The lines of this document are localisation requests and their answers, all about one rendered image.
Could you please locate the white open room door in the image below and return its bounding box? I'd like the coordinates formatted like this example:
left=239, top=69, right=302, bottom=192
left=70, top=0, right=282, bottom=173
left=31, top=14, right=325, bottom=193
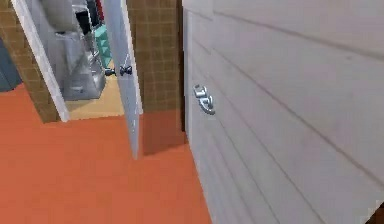
left=99, top=0, right=144, bottom=160

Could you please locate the teal shelf unit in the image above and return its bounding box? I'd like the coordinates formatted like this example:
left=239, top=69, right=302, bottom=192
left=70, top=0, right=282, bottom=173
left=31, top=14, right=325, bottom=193
left=93, top=23, right=114, bottom=69

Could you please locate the white panelled room door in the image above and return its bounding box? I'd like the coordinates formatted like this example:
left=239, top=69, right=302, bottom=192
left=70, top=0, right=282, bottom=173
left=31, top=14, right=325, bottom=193
left=182, top=0, right=384, bottom=224

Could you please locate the black door knob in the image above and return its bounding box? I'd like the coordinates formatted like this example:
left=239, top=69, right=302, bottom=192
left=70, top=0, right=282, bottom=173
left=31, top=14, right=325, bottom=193
left=119, top=65, right=134, bottom=77

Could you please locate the silver door handle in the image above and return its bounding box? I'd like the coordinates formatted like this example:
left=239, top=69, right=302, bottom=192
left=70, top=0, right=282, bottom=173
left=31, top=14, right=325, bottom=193
left=193, top=84, right=217, bottom=116

